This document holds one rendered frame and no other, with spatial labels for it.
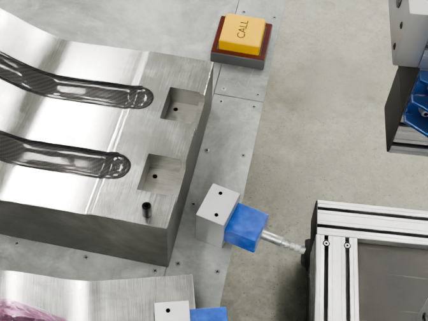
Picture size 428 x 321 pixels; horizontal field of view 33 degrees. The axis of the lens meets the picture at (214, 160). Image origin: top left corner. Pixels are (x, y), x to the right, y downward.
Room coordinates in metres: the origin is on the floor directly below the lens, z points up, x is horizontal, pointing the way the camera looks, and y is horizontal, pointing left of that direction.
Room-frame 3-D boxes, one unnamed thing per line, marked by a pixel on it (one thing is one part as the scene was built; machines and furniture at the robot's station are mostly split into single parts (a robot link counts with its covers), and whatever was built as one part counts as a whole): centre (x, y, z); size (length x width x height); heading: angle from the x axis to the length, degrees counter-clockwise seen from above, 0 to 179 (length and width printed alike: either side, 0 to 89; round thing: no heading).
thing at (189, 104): (0.59, 0.04, 0.87); 0.05 x 0.05 x 0.04; 81
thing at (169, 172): (0.49, 0.06, 0.87); 0.05 x 0.05 x 0.04; 81
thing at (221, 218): (0.46, -0.05, 0.83); 0.13 x 0.05 x 0.05; 69
